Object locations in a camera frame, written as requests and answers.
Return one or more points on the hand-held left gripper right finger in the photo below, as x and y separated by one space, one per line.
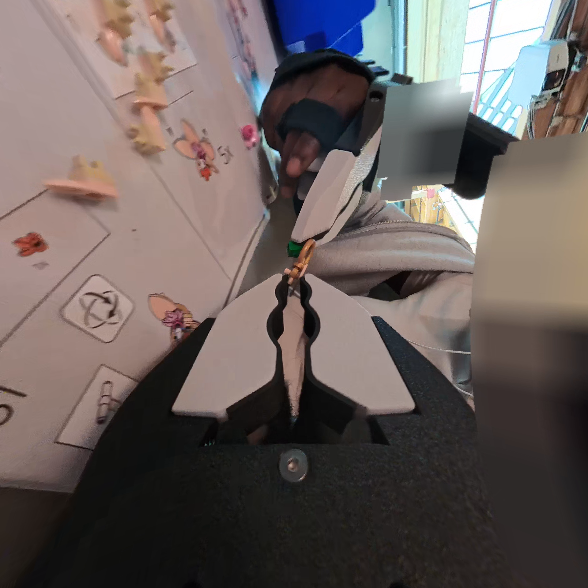
358 358

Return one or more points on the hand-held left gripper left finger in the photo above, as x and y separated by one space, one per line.
229 358

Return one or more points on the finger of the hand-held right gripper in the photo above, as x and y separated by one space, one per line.
321 193
367 170

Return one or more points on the green round stud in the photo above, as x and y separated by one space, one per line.
292 248

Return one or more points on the grey desk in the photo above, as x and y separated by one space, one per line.
264 250

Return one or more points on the person's right hand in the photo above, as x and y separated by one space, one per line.
330 92

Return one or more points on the pink round stud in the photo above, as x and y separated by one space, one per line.
249 135

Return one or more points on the blue plastic bin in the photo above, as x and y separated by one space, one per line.
321 23

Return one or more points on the open building instruction booklet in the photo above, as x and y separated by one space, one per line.
69 115

